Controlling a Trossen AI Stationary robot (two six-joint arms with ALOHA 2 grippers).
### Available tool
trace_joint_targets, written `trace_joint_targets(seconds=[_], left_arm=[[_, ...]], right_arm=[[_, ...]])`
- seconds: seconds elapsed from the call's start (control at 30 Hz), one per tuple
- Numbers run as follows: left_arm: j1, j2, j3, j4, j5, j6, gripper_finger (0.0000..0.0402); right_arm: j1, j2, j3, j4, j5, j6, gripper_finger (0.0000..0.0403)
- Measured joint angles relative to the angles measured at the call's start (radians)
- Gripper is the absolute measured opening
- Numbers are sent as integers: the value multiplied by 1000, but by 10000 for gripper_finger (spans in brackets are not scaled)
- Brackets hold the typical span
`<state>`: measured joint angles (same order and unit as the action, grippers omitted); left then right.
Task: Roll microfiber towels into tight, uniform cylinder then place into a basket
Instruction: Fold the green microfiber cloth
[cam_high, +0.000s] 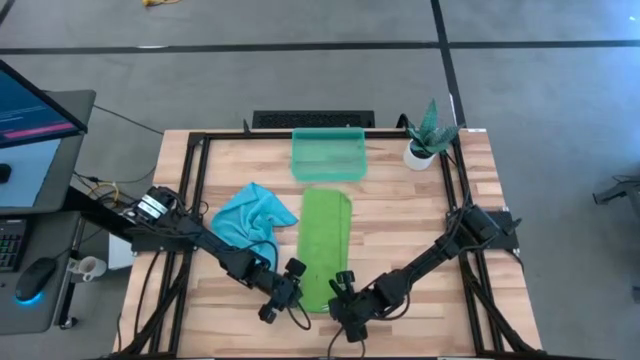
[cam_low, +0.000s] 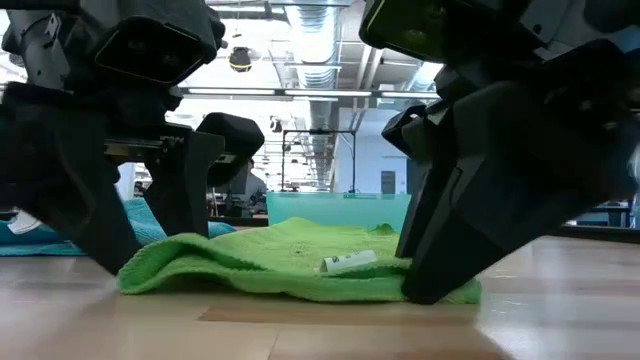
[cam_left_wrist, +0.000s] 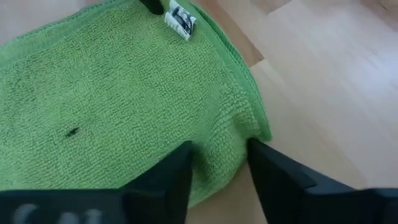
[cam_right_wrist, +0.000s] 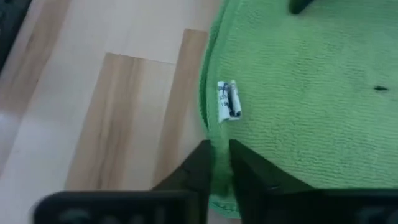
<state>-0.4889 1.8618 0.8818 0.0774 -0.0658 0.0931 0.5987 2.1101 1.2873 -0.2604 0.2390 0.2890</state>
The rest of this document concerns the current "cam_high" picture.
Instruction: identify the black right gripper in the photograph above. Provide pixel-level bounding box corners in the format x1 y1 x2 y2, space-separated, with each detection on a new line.
327 270 384 345

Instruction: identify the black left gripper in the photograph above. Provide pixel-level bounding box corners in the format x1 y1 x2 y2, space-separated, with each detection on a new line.
257 256 308 325

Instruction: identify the green microfiber towel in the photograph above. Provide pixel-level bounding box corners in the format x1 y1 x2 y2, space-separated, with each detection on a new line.
297 187 354 315

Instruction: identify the blue microfiber towel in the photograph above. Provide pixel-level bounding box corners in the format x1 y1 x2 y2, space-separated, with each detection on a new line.
209 182 300 271

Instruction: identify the teal plastic basket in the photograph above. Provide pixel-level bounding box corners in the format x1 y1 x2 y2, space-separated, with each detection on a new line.
291 126 368 183

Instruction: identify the black perforated panel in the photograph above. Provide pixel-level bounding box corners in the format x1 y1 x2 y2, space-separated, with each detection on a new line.
251 110 376 130

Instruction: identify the potted snake plant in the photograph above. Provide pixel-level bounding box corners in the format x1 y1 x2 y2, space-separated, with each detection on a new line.
402 98 464 172

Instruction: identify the white box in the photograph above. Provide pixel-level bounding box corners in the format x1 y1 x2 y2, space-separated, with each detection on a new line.
107 232 134 271

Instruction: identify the white cup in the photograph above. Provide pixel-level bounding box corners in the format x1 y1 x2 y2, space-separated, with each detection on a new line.
67 255 108 283

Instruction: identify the black mouse with blue glow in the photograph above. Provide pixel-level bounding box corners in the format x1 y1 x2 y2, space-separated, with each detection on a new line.
14 257 58 304

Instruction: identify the grey side desk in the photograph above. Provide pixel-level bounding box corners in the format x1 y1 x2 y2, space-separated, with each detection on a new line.
0 89 97 335

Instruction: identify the backlit black keyboard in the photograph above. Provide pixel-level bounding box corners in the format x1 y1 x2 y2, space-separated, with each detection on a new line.
0 218 29 274

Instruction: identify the black chair base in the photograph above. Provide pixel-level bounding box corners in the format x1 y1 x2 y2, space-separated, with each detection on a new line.
592 174 640 221

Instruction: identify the desk monitor with blue screen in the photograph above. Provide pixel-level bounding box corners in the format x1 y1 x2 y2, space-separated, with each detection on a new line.
0 59 89 150

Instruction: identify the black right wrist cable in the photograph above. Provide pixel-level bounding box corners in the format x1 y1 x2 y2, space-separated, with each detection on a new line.
327 292 412 360

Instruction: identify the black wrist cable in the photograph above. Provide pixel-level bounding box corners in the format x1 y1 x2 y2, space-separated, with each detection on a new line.
327 292 412 360
234 239 312 332

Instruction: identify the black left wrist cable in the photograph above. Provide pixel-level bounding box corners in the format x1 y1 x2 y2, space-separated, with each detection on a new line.
234 239 312 332

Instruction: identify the black aluminium table frame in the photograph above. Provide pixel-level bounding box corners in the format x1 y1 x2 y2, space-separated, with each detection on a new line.
112 129 546 359

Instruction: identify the black floor cable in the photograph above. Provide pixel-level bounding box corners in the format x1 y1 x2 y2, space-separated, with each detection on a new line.
92 104 164 136

